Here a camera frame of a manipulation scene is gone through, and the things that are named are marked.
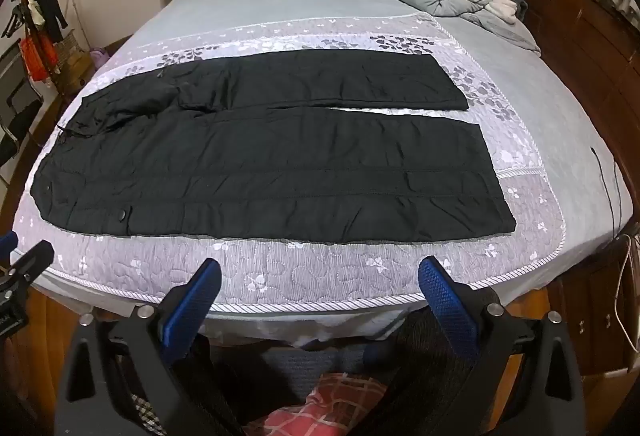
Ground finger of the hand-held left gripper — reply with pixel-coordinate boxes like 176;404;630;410
7;240;56;287
0;231;20;264

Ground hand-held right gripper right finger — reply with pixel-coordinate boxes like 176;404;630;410
360;256;586;436

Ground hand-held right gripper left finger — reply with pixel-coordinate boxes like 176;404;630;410
54;257;246;436

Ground black pants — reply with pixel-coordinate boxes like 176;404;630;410
29;50;517;244

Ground lavender floral quilted bedspread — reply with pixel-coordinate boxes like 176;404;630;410
10;13;568;317

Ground wooden nightstand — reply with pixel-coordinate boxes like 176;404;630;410
547;226;640;377

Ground person's pink plaid clothing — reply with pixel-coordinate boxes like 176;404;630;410
245;371;396;436

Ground orange cloth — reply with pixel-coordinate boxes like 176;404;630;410
19;32;57;82

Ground wicker basket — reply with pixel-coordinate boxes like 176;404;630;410
51;28;94;95

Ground dark clothes on rack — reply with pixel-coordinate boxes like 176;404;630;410
0;0;71;47

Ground wooden headboard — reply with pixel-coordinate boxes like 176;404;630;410
482;0;640;237

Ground small white cloth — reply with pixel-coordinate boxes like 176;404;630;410
487;0;518;24

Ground white cable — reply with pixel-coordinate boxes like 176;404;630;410
614;235;640;348

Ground black cable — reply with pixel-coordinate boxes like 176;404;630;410
590;145;626;237

